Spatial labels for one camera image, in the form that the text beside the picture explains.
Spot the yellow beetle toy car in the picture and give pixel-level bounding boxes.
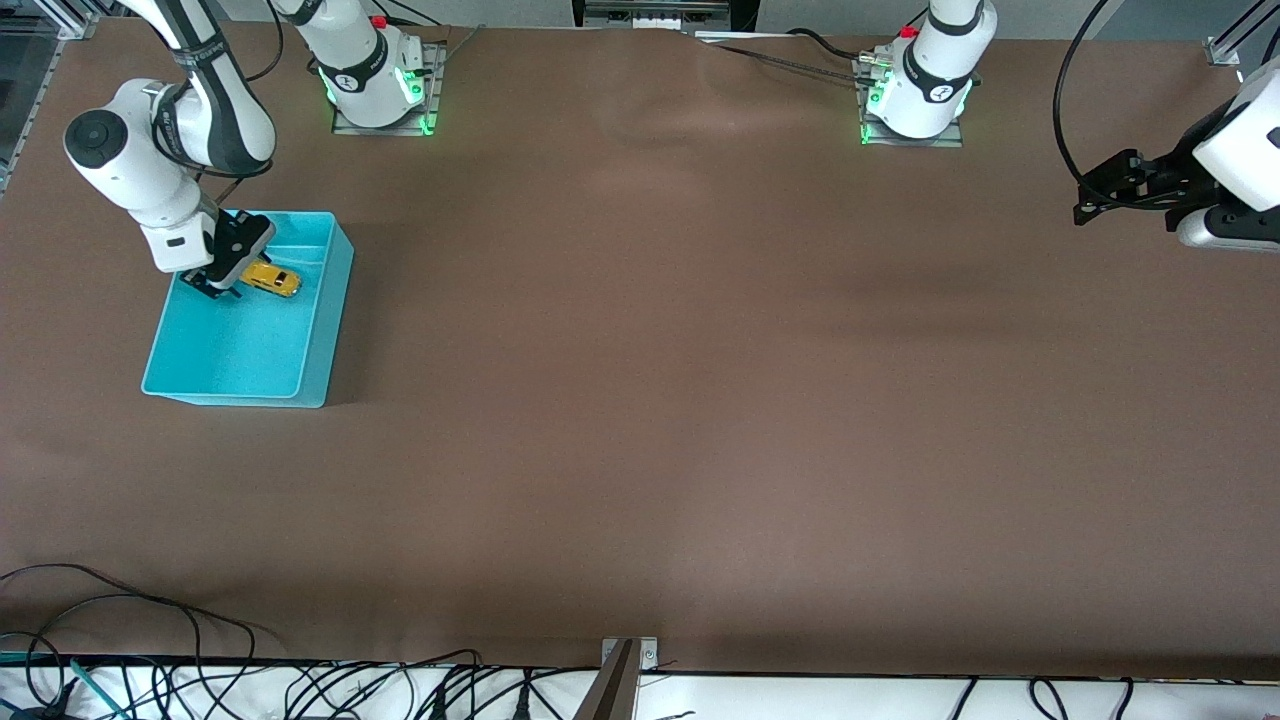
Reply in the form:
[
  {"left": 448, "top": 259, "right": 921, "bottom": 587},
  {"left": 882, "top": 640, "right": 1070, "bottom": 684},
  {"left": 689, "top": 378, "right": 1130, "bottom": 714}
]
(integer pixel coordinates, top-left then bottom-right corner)
[{"left": 239, "top": 261, "right": 303, "bottom": 300}]

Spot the turquoise plastic bin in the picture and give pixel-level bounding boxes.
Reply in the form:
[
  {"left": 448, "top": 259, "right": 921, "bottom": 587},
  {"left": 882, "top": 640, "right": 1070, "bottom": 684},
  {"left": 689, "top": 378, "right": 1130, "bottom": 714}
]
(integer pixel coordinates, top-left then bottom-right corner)
[{"left": 140, "top": 208, "right": 355, "bottom": 409}]

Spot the brown table cover sheet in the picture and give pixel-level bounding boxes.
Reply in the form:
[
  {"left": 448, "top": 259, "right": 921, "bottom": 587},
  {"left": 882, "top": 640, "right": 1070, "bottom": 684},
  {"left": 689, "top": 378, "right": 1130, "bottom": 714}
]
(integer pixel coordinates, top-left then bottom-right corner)
[{"left": 0, "top": 18, "right": 1280, "bottom": 679}]

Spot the grey metal power strip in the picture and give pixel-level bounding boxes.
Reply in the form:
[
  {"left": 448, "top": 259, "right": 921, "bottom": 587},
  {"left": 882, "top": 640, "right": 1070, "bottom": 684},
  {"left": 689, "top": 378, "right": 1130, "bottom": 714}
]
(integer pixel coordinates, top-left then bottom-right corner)
[{"left": 572, "top": 0, "right": 758, "bottom": 33}]

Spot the white table edge ledge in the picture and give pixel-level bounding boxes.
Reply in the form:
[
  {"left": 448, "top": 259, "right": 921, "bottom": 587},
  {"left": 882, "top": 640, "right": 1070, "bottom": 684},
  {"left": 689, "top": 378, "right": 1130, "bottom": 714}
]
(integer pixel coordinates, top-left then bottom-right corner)
[{"left": 0, "top": 660, "right": 1280, "bottom": 720}]

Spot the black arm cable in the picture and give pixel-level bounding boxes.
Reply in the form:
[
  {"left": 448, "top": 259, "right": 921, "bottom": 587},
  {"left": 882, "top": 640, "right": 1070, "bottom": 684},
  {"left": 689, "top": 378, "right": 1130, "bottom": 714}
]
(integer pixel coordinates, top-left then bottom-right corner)
[
  {"left": 243, "top": 0, "right": 288, "bottom": 85},
  {"left": 150, "top": 80, "right": 273, "bottom": 208},
  {"left": 1051, "top": 0, "right": 1186, "bottom": 206}
]

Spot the aluminium frame profile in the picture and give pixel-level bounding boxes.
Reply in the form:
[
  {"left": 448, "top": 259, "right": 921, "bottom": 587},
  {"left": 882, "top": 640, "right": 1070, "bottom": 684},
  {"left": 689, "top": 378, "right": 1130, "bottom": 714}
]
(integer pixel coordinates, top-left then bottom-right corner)
[
  {"left": 0, "top": 0, "right": 98, "bottom": 193},
  {"left": 1203, "top": 0, "right": 1280, "bottom": 67}
]

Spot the black base cable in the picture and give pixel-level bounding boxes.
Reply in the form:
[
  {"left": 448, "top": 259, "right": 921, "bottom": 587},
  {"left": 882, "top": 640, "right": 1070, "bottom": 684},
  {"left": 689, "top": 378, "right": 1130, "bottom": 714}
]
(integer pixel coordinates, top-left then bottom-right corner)
[{"left": 785, "top": 27, "right": 876, "bottom": 63}]

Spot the thin dark cable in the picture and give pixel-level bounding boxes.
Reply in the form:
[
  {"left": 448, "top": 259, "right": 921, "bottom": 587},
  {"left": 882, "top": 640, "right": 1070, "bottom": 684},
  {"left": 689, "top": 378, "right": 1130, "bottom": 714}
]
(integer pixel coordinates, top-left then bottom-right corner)
[{"left": 0, "top": 563, "right": 286, "bottom": 641}]

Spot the black looped cable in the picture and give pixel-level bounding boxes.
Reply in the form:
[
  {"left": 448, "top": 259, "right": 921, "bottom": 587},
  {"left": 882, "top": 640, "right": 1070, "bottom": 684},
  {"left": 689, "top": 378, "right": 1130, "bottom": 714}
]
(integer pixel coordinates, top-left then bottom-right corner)
[
  {"left": 280, "top": 648, "right": 601, "bottom": 720},
  {"left": 0, "top": 595, "right": 261, "bottom": 720}
]

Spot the teal cable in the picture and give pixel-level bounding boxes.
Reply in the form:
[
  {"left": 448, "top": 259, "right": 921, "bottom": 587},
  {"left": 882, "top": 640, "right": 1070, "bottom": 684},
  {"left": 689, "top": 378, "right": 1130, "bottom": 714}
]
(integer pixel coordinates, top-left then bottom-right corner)
[{"left": 0, "top": 652, "right": 131, "bottom": 720}]

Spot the grey metal bracket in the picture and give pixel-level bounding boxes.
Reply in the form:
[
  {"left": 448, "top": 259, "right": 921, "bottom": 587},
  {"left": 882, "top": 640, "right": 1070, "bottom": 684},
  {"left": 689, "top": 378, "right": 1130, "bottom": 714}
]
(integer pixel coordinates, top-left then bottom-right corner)
[{"left": 598, "top": 636, "right": 661, "bottom": 720}]

